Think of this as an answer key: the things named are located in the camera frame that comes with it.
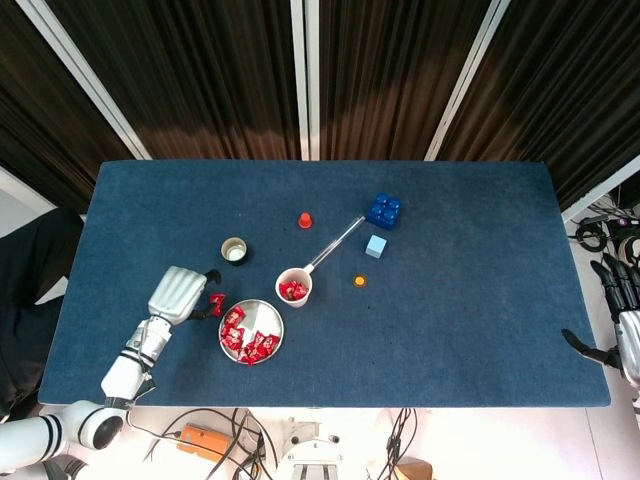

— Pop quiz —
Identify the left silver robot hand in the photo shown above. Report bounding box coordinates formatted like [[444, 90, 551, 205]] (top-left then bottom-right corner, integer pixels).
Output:
[[147, 265, 224, 325]]

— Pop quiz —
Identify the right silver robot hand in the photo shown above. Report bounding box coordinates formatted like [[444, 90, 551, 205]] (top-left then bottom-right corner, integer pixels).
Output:
[[560, 252, 640, 389]]

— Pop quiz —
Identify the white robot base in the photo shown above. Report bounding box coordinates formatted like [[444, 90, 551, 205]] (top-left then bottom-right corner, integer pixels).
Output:
[[274, 418, 351, 480]]

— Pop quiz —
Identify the small black paper cup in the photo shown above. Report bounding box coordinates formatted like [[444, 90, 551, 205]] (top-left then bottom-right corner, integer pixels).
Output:
[[220, 237, 253, 268]]

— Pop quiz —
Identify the white paper cup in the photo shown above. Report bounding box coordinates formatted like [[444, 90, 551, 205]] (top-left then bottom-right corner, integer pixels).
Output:
[[275, 267, 314, 309]]

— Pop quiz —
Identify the round steel plate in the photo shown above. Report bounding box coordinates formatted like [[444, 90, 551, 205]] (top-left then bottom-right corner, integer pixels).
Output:
[[217, 298, 285, 367]]

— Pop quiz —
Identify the orange device box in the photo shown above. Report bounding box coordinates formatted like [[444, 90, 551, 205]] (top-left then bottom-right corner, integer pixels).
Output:
[[178, 423, 232, 462]]

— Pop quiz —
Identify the clear glass test tube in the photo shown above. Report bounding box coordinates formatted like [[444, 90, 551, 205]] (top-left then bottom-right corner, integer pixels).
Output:
[[303, 213, 366, 275]]

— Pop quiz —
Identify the blue table cloth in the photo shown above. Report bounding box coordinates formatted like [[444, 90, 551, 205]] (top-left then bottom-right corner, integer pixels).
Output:
[[38, 159, 612, 409]]

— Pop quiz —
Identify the light blue cube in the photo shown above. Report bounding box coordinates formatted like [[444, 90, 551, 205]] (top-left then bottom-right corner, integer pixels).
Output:
[[365, 233, 389, 260]]

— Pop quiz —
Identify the dark brown curtain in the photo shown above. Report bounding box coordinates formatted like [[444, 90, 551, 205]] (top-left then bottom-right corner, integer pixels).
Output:
[[439, 0, 640, 211], [318, 0, 494, 161], [44, 0, 301, 161], [0, 0, 134, 211]]

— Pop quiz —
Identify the dark blue building block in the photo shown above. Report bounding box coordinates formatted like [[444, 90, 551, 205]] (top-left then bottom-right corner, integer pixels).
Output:
[[365, 192, 405, 232]]

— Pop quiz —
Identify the brown wooden thing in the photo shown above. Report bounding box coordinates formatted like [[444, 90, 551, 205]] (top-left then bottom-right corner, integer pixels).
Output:
[[394, 457, 434, 480]]

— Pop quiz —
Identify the black cable tangle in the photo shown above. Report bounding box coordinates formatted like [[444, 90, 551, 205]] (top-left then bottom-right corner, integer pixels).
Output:
[[569, 189, 640, 266]]

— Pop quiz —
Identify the black cable bundle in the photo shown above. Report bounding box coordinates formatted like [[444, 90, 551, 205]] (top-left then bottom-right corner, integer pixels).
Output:
[[377, 407, 419, 480], [142, 407, 279, 480]]

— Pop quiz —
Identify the white double partition post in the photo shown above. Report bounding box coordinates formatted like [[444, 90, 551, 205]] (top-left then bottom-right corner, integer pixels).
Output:
[[289, 0, 321, 161]]

